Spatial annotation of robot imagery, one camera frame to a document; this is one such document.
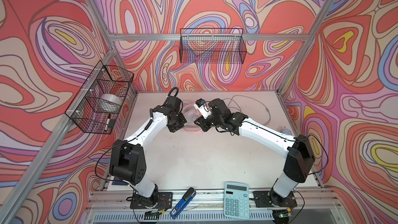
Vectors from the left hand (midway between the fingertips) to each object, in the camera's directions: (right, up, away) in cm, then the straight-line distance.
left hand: (186, 123), depth 87 cm
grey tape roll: (-35, +11, -17) cm, 40 cm away
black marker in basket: (-36, +2, -15) cm, 39 cm away
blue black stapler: (+1, -33, -17) cm, 37 cm away
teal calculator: (+25, -35, -15) cm, 45 cm away
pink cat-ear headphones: (+2, +5, +9) cm, 10 cm away
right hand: (+7, 0, -7) cm, 10 cm away
